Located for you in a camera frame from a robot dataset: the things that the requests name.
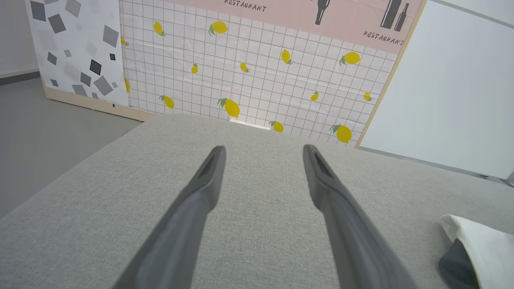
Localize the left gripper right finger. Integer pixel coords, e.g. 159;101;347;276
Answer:
302;144;419;289

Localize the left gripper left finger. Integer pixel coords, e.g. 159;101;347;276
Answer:
112;145;227;289

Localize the black and white raglan shirt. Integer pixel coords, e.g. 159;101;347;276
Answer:
438;214;514;289

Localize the lemon print partition panel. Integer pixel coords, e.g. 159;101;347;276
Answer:
118;0;427;149

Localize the grey squares print panel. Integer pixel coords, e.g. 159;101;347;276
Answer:
24;0;131;117

